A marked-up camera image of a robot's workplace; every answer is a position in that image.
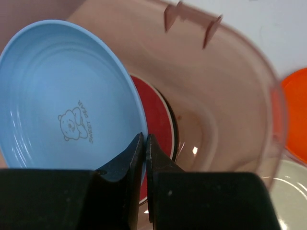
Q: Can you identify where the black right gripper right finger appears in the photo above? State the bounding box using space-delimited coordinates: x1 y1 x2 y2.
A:
146 134 280 230

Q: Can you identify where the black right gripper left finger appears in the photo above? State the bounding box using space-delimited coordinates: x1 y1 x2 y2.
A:
0 133 144 230

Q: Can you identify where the red teal floral plate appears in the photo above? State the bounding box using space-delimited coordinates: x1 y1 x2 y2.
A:
129 74 179 206

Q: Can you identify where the light blue bear plate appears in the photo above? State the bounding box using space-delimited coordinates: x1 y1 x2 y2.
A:
0 20 148 170

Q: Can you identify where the orange plastic plate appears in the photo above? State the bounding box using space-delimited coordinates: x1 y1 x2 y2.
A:
281 68 307 163

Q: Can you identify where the pink translucent plastic bin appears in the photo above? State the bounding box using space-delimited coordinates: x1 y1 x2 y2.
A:
0 0 288 230

